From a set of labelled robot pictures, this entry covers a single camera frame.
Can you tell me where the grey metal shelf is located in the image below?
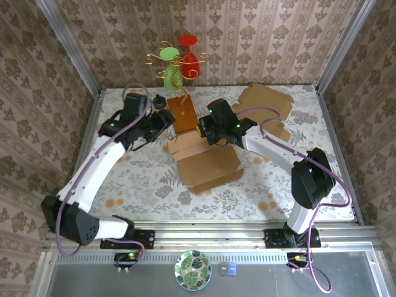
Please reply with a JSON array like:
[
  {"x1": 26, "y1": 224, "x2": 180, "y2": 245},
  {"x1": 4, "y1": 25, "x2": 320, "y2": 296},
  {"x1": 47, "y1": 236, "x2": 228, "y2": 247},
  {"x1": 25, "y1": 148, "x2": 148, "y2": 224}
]
[{"x1": 29, "y1": 250, "x2": 392, "y2": 297}]

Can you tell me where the small circuit board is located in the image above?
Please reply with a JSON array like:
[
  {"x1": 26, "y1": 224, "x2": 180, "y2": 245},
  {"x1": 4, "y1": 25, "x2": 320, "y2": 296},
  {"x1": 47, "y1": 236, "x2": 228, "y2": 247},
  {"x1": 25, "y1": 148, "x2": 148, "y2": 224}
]
[
  {"x1": 113, "y1": 252, "x2": 145, "y2": 273},
  {"x1": 286, "y1": 252, "x2": 311, "y2": 273}
]

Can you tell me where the wide aluminium mounting rail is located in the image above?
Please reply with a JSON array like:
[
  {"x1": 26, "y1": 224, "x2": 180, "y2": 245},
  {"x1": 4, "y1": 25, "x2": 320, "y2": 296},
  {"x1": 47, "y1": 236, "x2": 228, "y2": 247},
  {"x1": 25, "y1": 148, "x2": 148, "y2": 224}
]
[{"x1": 43, "y1": 221, "x2": 380, "y2": 252}]

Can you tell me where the red plastic wine glass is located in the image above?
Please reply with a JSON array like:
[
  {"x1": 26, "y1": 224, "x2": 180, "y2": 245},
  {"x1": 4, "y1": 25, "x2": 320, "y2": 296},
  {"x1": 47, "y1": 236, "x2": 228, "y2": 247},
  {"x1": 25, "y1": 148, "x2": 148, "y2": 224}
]
[{"x1": 178, "y1": 34, "x2": 201, "y2": 82}]

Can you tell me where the leaf pattern bowl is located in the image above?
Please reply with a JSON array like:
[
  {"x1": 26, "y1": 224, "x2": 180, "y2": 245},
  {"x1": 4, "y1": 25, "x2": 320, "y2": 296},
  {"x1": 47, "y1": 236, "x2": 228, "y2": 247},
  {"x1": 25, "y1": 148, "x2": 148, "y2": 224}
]
[{"x1": 174, "y1": 249, "x2": 213, "y2": 291}]

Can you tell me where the floral table cover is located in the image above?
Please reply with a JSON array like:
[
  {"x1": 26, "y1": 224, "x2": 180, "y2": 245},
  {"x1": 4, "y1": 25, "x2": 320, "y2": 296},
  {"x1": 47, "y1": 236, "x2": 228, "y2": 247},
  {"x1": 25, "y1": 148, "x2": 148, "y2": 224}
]
[{"x1": 72, "y1": 85, "x2": 356, "y2": 222}]

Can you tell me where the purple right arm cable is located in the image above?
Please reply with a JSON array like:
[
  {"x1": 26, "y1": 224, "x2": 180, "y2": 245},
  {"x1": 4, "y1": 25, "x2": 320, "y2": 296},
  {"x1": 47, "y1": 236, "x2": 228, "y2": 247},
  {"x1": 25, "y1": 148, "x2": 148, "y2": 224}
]
[{"x1": 236, "y1": 106, "x2": 353, "y2": 294}]

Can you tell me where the aluminium table side rail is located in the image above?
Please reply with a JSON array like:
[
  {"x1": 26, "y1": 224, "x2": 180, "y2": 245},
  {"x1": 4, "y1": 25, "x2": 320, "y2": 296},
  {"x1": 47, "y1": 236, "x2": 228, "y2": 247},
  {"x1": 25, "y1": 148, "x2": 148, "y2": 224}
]
[
  {"x1": 315, "y1": 88, "x2": 364, "y2": 226},
  {"x1": 57, "y1": 89, "x2": 105, "y2": 228}
]

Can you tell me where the glass jar black lid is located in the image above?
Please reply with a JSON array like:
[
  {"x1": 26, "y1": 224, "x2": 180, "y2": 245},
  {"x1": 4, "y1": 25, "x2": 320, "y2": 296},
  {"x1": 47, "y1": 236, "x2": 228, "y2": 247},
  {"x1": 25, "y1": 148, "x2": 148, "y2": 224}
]
[{"x1": 151, "y1": 93, "x2": 168, "y2": 111}]

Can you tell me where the brown cardboard box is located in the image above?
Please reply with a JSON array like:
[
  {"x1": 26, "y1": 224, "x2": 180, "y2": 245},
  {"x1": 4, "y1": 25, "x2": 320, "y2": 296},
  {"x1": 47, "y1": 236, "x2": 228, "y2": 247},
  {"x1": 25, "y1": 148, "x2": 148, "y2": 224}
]
[
  {"x1": 166, "y1": 129, "x2": 244, "y2": 196},
  {"x1": 231, "y1": 82, "x2": 295, "y2": 145}
]

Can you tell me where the gold wire stand wooden base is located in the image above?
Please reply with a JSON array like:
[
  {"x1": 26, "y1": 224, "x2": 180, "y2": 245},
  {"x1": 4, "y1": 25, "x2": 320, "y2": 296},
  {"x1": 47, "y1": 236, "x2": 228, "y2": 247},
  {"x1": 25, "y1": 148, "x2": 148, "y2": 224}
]
[{"x1": 145, "y1": 40, "x2": 211, "y2": 136}]

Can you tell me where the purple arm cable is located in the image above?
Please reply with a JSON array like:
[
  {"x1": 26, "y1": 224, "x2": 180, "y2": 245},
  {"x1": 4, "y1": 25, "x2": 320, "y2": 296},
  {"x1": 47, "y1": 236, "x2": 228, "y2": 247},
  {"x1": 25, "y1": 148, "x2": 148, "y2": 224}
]
[
  {"x1": 236, "y1": 106, "x2": 353, "y2": 294},
  {"x1": 54, "y1": 82, "x2": 152, "y2": 273}
]

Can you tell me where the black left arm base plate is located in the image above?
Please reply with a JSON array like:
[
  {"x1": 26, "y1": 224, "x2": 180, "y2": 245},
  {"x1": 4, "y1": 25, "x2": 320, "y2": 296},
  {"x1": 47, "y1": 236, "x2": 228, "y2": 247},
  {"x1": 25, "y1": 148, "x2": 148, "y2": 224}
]
[{"x1": 99, "y1": 229, "x2": 155, "y2": 250}]

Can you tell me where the aluminium frame post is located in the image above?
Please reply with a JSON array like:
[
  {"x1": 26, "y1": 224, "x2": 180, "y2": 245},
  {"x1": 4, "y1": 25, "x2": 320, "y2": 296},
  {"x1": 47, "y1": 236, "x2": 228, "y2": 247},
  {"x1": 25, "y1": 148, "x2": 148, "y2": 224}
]
[
  {"x1": 315, "y1": 0, "x2": 377, "y2": 93},
  {"x1": 34, "y1": 0, "x2": 102, "y2": 98}
]

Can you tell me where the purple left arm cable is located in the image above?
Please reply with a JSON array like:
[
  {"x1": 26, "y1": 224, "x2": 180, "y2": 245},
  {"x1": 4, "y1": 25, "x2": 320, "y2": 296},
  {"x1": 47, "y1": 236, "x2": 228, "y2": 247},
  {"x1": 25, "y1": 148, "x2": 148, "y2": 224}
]
[{"x1": 54, "y1": 82, "x2": 152, "y2": 273}]

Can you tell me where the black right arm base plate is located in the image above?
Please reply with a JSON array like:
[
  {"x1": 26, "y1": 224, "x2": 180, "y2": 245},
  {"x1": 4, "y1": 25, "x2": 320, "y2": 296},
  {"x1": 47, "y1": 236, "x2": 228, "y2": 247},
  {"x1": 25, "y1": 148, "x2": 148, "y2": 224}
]
[{"x1": 264, "y1": 228, "x2": 322, "y2": 249}]

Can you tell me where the green plastic wine glass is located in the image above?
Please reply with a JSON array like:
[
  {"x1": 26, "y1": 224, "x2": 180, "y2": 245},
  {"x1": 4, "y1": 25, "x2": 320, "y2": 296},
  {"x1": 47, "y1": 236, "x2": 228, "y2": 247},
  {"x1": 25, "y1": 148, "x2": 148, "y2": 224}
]
[{"x1": 159, "y1": 46, "x2": 185, "y2": 92}]

